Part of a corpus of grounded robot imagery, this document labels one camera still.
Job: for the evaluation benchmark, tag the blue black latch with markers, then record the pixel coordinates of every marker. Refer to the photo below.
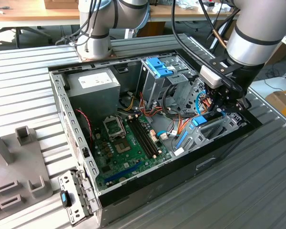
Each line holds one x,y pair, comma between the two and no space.
64,198

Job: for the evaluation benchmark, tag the blue plastic drive bracket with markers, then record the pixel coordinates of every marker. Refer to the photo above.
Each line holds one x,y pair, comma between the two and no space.
157,68

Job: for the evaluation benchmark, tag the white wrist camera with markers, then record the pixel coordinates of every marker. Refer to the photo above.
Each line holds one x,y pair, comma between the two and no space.
212,77

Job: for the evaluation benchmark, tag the CPU socket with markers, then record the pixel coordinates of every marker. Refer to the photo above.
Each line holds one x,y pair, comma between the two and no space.
122,146

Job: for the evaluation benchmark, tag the small brown cardboard box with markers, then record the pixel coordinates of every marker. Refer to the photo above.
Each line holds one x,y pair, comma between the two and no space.
59,4

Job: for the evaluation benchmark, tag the light wooden office desk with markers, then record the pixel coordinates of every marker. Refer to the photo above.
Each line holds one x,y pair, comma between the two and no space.
26,13
188,14

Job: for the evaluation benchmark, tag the grey power supply unit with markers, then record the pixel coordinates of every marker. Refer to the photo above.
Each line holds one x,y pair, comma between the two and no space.
93,100

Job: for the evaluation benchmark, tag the office chair base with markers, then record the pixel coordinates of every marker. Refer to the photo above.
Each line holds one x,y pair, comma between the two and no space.
38,32

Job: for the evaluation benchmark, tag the white product box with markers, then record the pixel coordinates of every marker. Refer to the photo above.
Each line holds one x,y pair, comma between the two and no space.
219,9

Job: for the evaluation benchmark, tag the black open PC case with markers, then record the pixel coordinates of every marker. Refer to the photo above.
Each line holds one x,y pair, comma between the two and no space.
169,181

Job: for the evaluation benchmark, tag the black RAM slot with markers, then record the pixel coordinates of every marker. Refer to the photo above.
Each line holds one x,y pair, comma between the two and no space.
140,139
146,137
149,135
143,138

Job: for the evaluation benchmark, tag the grey parts rack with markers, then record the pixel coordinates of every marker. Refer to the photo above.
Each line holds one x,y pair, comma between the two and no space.
14,171

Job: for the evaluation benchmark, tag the blue expansion slot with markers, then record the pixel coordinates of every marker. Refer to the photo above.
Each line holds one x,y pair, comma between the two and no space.
124,172

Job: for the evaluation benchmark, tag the hard disk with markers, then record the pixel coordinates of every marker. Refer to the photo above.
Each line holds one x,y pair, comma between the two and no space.
199,121

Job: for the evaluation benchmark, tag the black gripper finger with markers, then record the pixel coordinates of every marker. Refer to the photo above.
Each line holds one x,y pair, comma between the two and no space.
240,105
219,97

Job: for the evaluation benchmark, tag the metal slot cover bracket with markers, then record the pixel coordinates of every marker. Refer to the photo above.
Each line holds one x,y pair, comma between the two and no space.
69,179

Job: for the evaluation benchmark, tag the metal drive cage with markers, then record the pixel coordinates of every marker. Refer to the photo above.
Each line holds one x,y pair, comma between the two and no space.
155,88

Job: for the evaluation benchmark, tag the white side table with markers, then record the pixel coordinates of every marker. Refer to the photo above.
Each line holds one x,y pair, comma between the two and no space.
276,83

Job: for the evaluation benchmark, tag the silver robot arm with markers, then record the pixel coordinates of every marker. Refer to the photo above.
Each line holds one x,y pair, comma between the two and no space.
252,43

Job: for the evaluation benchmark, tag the white paper label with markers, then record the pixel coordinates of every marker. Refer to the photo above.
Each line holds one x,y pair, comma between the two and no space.
178,151

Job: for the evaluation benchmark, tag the metal disk bay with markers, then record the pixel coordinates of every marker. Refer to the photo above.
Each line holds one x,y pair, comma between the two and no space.
196,138

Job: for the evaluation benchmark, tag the green motherboard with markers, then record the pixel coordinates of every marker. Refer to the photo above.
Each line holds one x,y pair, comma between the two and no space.
109,155

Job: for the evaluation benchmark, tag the brown square base plate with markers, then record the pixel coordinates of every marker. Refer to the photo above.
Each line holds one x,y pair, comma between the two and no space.
113,56

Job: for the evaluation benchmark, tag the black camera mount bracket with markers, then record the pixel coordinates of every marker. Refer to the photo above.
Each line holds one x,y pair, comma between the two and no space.
219,64

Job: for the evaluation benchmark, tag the cardboard box yellow tape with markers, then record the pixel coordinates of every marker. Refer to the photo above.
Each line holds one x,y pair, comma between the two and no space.
281,105

